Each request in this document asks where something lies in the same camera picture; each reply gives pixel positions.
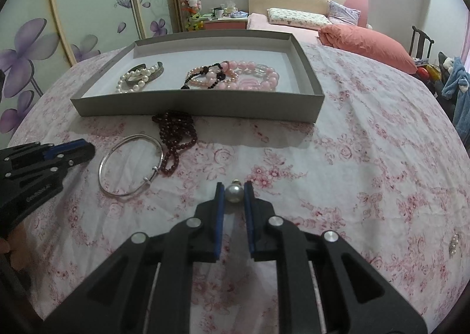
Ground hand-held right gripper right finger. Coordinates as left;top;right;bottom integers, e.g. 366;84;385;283
243;181;428;334

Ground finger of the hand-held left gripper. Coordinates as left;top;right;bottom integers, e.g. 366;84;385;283
40;147;96;175
37;139;90;158

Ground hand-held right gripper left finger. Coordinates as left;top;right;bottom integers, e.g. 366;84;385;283
40;183;225;334

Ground thin silver bangle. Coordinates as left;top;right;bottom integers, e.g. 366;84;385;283
98;134;165;198

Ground single white pearl pendant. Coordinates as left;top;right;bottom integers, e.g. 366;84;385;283
225;179;243;205

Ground white pearl bracelet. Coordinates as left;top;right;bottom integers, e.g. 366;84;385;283
115;65;159;95

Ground dark red bead necklace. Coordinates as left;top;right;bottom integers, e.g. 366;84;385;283
152;110;199;176

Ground wide silver cuff bangle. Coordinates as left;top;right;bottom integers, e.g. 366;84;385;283
125;60;165;87

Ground grey shallow cardboard box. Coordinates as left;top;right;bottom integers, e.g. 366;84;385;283
70;29;326;124

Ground large-bead pink bracelet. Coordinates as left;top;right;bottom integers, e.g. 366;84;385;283
213;59;281;92

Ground small-bead pink pearl bracelet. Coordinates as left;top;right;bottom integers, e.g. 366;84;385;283
184;65;225;87

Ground black bead bracelet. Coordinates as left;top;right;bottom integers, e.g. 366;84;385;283
180;61;230;91

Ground person's left hand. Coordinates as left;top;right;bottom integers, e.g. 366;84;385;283
0;226;26;273

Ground pink nightstand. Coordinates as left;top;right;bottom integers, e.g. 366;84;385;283
201;13;249;31

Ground white patterned pillow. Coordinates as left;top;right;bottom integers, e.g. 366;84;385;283
267;7;333;31

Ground pink pillow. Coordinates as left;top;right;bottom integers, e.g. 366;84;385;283
318;24;419;74

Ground purple floral pillow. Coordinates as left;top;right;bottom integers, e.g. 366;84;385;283
327;0;361;25

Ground blue fleece robe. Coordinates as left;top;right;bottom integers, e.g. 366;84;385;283
441;56;470;148

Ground dark wooden chair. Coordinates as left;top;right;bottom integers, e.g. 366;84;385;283
409;25;436;60

